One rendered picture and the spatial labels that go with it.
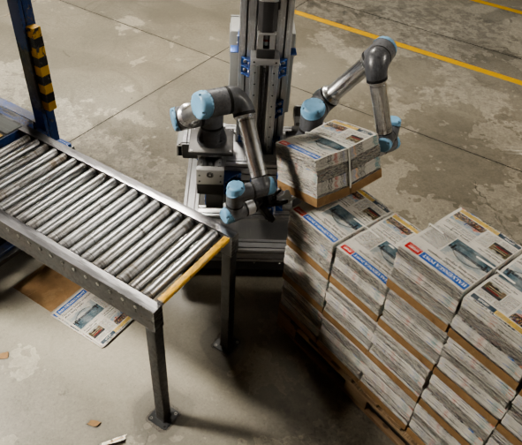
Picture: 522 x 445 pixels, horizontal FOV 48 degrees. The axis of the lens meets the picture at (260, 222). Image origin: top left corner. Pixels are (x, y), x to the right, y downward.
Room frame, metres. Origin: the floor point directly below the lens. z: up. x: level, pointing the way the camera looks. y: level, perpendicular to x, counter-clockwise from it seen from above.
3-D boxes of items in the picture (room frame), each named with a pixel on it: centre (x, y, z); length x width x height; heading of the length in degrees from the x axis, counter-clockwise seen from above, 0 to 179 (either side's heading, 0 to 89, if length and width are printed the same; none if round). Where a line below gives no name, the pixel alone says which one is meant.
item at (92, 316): (1.95, 0.83, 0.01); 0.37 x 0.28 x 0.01; 60
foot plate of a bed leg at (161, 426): (1.38, 0.38, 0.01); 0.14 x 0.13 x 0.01; 150
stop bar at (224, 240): (1.58, 0.24, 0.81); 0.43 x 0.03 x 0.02; 150
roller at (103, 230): (1.83, 0.64, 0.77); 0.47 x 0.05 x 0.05; 150
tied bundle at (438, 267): (1.56, -0.74, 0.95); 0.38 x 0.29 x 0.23; 132
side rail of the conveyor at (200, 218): (2.14, 0.68, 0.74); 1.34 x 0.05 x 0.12; 60
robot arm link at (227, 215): (1.89, 0.12, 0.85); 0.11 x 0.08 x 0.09; 129
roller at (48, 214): (1.96, 0.87, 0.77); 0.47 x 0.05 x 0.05; 150
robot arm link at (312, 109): (2.51, -0.22, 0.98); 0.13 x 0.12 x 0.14; 159
